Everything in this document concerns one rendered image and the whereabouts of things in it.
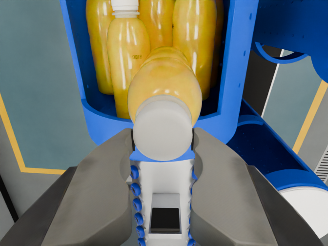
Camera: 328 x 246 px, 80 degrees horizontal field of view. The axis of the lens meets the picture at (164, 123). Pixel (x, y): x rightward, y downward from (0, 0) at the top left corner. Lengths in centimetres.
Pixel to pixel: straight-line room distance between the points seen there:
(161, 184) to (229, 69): 55
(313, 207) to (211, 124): 55
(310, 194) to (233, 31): 57
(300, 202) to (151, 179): 46
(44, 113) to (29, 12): 74
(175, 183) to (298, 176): 38
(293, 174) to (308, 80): 117
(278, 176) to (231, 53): 52
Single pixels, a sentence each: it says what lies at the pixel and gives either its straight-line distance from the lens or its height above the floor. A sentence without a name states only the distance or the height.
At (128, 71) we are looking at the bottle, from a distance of 32.
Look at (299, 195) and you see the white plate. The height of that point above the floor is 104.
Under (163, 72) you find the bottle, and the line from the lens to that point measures 16.
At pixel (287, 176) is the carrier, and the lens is 72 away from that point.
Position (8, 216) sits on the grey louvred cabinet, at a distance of 276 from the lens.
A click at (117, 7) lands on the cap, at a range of 33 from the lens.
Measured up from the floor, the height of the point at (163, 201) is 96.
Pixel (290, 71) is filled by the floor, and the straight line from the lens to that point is 172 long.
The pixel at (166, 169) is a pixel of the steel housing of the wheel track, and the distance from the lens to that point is 69.
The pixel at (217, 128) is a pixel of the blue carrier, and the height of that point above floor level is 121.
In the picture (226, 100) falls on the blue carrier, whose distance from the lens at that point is 28.
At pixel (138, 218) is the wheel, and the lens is 80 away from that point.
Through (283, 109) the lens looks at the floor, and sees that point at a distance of 182.
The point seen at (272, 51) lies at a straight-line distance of 146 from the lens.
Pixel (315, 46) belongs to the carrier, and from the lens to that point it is 58.
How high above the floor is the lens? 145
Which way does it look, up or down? 63 degrees down
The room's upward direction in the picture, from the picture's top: 177 degrees counter-clockwise
